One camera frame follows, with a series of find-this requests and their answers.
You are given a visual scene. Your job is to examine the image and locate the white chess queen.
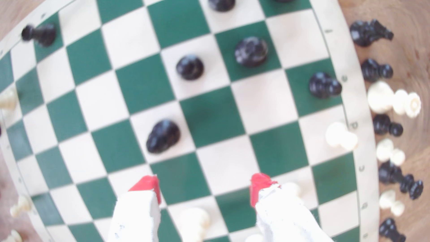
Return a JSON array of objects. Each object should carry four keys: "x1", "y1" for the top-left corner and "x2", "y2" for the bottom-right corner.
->
[{"x1": 367, "y1": 81, "x2": 422, "y2": 119}]

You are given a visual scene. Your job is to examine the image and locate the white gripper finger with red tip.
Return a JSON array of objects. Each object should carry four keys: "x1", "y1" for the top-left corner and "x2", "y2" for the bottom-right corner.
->
[
  {"x1": 107, "y1": 175, "x2": 162, "y2": 242},
  {"x1": 250, "y1": 173, "x2": 335, "y2": 242}
]

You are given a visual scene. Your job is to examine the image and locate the green and cream chessboard mat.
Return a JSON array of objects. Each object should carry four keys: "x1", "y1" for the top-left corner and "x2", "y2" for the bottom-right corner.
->
[{"x1": 0, "y1": 0, "x2": 380, "y2": 242}]

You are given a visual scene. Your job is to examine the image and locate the black chess bishop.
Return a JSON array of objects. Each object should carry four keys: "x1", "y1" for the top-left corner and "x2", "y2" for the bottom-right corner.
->
[
  {"x1": 146, "y1": 119, "x2": 181, "y2": 154},
  {"x1": 234, "y1": 36, "x2": 269, "y2": 67}
]

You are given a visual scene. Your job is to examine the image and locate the black chess pawn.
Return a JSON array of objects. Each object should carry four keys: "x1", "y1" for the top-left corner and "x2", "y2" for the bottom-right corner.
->
[
  {"x1": 176, "y1": 54, "x2": 205, "y2": 81},
  {"x1": 361, "y1": 58, "x2": 394, "y2": 83},
  {"x1": 208, "y1": 0, "x2": 236, "y2": 13},
  {"x1": 373, "y1": 114, "x2": 404, "y2": 137},
  {"x1": 309, "y1": 71, "x2": 343, "y2": 99}
]

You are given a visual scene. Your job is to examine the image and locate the white pawn bottom centre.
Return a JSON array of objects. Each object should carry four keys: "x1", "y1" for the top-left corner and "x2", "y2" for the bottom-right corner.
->
[{"x1": 176, "y1": 207, "x2": 212, "y2": 242}]

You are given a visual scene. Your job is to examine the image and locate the black chess knight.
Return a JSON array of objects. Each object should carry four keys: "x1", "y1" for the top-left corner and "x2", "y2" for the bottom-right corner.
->
[{"x1": 349, "y1": 19, "x2": 394, "y2": 48}]

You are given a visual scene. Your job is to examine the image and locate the white chess rook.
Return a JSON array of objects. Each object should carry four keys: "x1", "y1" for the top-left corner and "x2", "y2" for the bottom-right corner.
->
[{"x1": 0, "y1": 87, "x2": 18, "y2": 111}]

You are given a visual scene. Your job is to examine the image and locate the large black chess piece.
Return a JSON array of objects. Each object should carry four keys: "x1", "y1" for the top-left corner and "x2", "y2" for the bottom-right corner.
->
[{"x1": 378, "y1": 160, "x2": 424, "y2": 201}]

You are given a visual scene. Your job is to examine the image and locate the black chess rook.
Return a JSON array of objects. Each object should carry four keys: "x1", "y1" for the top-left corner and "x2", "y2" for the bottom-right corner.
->
[{"x1": 21, "y1": 23, "x2": 57, "y2": 48}]

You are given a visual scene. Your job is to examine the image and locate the white chess pawn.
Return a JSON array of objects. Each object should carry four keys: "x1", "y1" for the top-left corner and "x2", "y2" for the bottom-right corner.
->
[
  {"x1": 280, "y1": 182, "x2": 303, "y2": 204},
  {"x1": 376, "y1": 138, "x2": 406, "y2": 166},
  {"x1": 325, "y1": 121, "x2": 359, "y2": 151},
  {"x1": 379, "y1": 190, "x2": 406, "y2": 217},
  {"x1": 9, "y1": 195, "x2": 33, "y2": 218}
]

